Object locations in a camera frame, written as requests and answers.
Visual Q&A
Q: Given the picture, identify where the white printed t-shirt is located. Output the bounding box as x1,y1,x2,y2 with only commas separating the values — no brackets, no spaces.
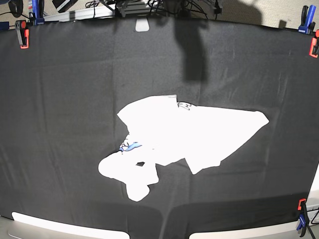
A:
98,95,269,202

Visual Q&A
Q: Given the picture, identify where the blue clamp far left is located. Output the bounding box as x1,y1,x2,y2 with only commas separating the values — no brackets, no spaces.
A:
28,0,45,25

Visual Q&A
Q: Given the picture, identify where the red clamp far left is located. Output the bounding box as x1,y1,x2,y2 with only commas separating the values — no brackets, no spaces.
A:
14,20,29,49

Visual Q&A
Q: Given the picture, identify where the red clamp far right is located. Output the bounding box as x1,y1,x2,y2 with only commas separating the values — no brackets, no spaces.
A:
309,30,319,58

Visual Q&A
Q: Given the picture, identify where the blue clamp far right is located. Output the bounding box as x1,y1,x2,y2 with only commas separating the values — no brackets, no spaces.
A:
298,5,316,34

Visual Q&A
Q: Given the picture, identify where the red blue clamp near right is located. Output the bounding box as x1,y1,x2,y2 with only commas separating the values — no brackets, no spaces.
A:
297,198,309,238

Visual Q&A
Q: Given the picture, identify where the grey camera stand foot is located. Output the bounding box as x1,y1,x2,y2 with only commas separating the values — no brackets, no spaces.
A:
135,17,150,32

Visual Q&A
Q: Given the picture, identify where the black cable bundle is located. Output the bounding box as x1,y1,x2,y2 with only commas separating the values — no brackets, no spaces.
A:
147,0,220,19

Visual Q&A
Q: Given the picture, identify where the aluminium rail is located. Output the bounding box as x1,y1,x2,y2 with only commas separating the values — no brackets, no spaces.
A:
42,4,140,23

